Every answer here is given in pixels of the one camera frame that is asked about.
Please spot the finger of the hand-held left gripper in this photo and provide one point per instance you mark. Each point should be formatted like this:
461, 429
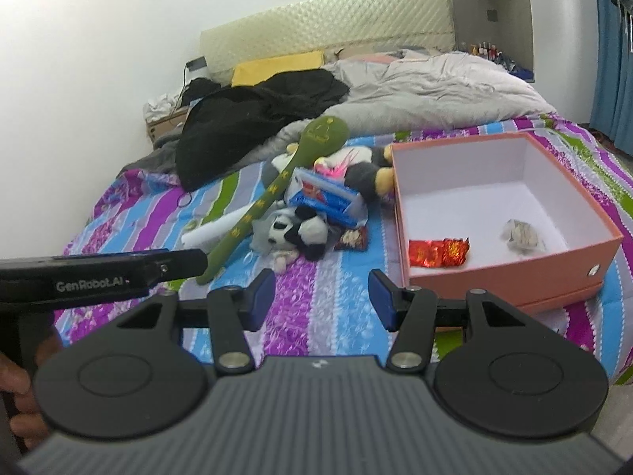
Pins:
180, 264

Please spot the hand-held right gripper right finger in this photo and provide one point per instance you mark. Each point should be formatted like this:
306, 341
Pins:
382, 302

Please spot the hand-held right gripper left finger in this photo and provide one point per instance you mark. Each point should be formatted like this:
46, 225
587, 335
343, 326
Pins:
262, 299

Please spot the pink cardboard box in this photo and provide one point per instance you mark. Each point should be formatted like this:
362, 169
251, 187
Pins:
494, 277

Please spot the blue tissue packet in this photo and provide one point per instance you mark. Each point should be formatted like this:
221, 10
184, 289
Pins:
321, 198

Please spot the person's left hand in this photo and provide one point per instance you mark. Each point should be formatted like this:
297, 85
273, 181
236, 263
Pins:
19, 388

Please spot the white tube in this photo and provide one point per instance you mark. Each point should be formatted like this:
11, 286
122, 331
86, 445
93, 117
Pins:
212, 230

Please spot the dark red snack packet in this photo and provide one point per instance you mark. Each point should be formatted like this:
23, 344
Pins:
352, 240

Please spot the red candy wrapper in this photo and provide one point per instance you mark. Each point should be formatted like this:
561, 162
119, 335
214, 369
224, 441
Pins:
437, 253

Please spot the panda plush toy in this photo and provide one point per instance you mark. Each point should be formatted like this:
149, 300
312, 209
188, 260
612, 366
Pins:
306, 230

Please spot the grey yellow penguin plush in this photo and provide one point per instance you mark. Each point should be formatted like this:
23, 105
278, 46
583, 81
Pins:
363, 173

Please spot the brown cardboard box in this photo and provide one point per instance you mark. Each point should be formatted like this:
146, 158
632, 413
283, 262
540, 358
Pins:
163, 127

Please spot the pink feather bird toy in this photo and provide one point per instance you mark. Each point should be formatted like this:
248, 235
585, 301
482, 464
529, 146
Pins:
336, 168

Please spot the crumpled grey wrapper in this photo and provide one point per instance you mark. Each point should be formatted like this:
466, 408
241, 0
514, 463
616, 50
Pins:
521, 236

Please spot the black garment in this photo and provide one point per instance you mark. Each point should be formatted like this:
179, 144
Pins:
237, 118

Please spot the white crumpled cloth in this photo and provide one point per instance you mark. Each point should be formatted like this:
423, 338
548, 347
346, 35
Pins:
160, 104

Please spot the green plush stick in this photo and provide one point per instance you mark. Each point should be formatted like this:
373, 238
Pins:
321, 133

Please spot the grey duvet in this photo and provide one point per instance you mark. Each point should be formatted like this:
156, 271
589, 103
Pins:
420, 89

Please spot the yellow pillow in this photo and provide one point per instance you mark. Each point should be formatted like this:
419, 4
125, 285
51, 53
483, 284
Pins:
277, 67

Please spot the row of small bottles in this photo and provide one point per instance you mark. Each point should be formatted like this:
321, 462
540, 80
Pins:
487, 51

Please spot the cream padded headboard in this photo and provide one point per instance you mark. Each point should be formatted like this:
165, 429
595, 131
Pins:
321, 20

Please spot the blue curtain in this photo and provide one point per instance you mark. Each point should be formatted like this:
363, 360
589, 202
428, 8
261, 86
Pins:
611, 59

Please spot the black wall charger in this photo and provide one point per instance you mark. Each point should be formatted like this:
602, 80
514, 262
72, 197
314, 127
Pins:
196, 64

